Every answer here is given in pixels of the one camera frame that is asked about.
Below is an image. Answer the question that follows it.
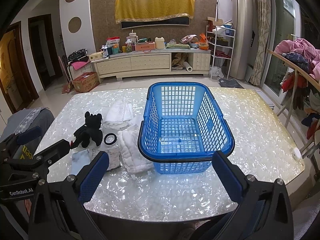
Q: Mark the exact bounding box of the black plush toy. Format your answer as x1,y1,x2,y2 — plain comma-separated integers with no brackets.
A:
70,111,103,149

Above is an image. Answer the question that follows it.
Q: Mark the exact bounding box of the grey fluffy cloth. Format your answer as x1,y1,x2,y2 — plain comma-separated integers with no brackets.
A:
92,145,120,171

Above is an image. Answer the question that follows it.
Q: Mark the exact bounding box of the white knitted towel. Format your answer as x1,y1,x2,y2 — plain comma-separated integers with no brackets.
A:
103,99,133,130

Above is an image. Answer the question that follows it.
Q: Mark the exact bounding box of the white quilted cloth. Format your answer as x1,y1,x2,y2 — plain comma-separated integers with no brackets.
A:
118,115,153,175

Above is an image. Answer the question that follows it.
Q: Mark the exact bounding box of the grey chair with cloth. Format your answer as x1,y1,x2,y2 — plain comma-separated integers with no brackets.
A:
0,107,55,160

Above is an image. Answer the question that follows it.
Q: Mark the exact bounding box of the light blue cloth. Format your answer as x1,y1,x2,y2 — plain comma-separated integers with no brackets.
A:
71,149,92,175

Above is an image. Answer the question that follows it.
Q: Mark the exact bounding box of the small white round puck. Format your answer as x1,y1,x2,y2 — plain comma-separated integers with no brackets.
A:
292,147,302,160

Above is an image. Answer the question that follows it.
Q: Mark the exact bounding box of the cardboard box on floor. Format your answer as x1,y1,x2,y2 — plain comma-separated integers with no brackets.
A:
72,72,100,93

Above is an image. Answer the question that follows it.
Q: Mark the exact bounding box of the pink stool cushion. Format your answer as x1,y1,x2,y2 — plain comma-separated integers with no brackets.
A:
71,61,89,70

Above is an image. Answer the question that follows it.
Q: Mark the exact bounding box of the cream TV cabinet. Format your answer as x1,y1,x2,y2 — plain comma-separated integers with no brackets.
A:
91,49,210,80

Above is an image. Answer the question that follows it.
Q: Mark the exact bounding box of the blue plastic laundry basket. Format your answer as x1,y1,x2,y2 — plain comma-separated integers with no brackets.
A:
137,82,235,174

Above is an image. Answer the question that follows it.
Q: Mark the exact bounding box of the dark floor mat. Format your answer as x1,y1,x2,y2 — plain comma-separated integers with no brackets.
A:
219,78,243,89

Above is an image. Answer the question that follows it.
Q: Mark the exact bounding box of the wooden curved rack table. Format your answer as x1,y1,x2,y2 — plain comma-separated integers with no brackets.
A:
267,49,319,128

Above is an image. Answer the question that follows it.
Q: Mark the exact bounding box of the white paper roll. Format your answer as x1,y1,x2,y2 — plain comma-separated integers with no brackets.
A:
183,62,193,72

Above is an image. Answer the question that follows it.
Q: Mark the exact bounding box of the silver standing air conditioner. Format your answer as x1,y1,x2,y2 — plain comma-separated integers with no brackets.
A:
229,0,254,80

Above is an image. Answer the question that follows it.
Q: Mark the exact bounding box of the pink clothes pile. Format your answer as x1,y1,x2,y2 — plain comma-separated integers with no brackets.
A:
274,38,319,82

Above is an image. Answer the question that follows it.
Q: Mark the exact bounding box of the yellow cloth covered television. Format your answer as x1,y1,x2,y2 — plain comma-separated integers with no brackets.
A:
114,0,195,29

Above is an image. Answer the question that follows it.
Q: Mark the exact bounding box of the white metal shelf rack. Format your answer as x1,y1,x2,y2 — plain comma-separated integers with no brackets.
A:
206,23,236,79

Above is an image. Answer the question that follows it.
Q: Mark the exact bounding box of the orange snack bag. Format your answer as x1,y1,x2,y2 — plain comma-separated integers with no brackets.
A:
199,33,209,50

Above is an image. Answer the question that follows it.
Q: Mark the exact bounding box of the patterned beige curtain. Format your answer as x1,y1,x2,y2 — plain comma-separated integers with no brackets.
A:
249,0,272,86

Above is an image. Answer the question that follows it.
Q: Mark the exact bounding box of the black rubber ring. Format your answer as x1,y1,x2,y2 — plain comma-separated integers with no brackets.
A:
103,133,118,145

